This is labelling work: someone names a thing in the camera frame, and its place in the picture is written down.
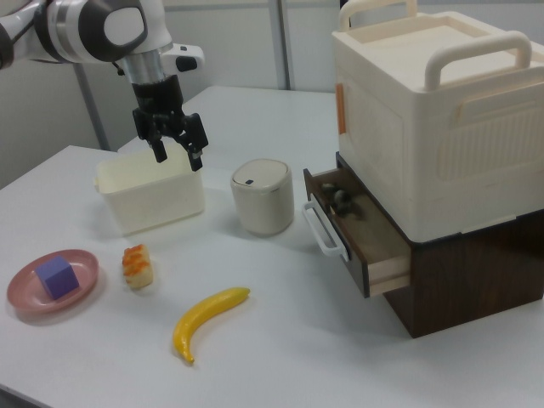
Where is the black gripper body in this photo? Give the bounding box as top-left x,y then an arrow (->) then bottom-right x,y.
130,75 -> 186,128

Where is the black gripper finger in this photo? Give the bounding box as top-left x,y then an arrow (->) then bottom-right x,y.
132,108 -> 168,164
171,110 -> 211,173

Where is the black and white panda toy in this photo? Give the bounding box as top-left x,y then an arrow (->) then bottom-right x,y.
320,181 -> 366,218

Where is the orange glazed toy bread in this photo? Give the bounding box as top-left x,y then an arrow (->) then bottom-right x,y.
122,242 -> 155,291

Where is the yellow toy banana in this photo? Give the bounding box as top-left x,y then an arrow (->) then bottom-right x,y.
172,286 -> 252,365

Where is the white rectangular plastic bin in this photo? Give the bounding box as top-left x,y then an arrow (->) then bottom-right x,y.
93,146 -> 206,238

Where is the beige round trash can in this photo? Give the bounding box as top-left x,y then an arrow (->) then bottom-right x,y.
230,158 -> 295,238

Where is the purple cube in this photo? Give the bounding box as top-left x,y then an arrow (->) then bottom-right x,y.
35,255 -> 81,300

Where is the pink round plate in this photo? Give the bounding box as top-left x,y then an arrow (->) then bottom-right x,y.
6,248 -> 100,315

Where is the cream plastic storage box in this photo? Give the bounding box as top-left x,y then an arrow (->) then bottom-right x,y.
331,0 -> 544,240

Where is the dark brown wooden cabinet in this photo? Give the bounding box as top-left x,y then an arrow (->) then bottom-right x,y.
335,151 -> 544,340

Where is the brown drawer with white handle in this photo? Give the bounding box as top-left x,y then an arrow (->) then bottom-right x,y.
301,167 -> 412,298

